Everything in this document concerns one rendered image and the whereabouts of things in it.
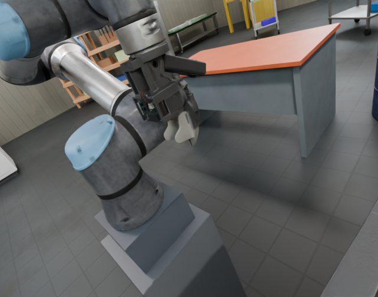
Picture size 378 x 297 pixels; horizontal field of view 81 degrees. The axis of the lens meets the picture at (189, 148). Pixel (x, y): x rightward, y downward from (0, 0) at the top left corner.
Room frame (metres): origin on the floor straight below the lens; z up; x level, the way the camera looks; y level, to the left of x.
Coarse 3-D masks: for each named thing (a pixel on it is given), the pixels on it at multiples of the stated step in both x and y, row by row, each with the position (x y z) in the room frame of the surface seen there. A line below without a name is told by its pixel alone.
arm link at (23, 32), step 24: (0, 0) 0.40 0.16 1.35; (24, 0) 0.41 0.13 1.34; (48, 0) 0.42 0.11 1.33; (0, 24) 0.38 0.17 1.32; (24, 24) 0.39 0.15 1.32; (48, 24) 0.41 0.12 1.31; (0, 48) 0.38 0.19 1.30; (24, 48) 0.40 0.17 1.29; (0, 72) 0.66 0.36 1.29; (24, 72) 0.59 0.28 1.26
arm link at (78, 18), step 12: (60, 0) 0.43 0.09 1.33; (72, 0) 0.44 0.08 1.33; (84, 0) 0.44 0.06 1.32; (72, 12) 0.43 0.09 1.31; (84, 12) 0.45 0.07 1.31; (96, 12) 0.44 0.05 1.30; (72, 24) 0.44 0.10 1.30; (84, 24) 0.45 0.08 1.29; (96, 24) 0.47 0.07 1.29; (72, 36) 0.45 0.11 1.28
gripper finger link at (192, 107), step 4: (188, 96) 0.39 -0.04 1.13; (192, 96) 0.39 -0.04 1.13; (188, 100) 0.39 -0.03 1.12; (192, 100) 0.39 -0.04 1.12; (188, 104) 0.39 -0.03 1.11; (192, 104) 0.39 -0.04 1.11; (196, 104) 0.39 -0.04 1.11; (184, 108) 0.40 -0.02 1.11; (188, 108) 0.39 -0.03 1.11; (192, 108) 0.38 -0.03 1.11; (196, 108) 0.39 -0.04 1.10; (188, 112) 0.40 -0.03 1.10; (192, 112) 0.39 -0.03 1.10; (196, 112) 0.39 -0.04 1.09; (192, 116) 0.39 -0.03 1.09; (196, 116) 0.39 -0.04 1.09; (192, 120) 0.40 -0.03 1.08; (196, 120) 0.40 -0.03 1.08; (196, 124) 0.40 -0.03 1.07
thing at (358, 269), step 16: (368, 224) 0.16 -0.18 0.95; (368, 240) 0.14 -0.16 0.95; (352, 256) 0.13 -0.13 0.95; (368, 256) 0.12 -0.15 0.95; (336, 272) 0.12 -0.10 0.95; (352, 272) 0.12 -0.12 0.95; (368, 272) 0.11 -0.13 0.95; (336, 288) 0.11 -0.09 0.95; (352, 288) 0.10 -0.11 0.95; (368, 288) 0.10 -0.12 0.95
